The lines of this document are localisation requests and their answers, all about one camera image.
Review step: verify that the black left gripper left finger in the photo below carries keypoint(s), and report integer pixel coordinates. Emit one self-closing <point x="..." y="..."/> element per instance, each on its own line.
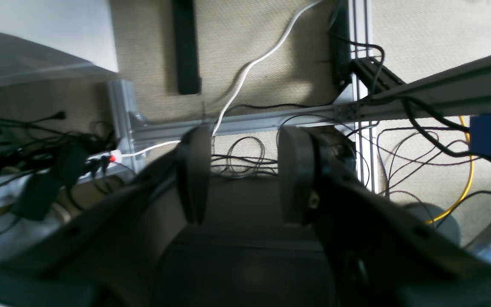
<point x="193" y="172"/>

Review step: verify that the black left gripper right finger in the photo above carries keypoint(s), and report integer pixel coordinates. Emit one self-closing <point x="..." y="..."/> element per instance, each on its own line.
<point x="296" y="172"/>

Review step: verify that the aluminium extrusion frame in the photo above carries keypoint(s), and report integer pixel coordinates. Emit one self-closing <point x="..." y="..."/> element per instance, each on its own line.
<point x="462" y="90"/>

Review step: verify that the white power strip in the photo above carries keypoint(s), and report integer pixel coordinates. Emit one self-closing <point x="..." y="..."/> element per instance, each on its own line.
<point x="109" y="158"/>

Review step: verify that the black bar on floor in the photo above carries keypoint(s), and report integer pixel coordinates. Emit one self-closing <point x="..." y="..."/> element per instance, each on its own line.
<point x="186" y="47"/>

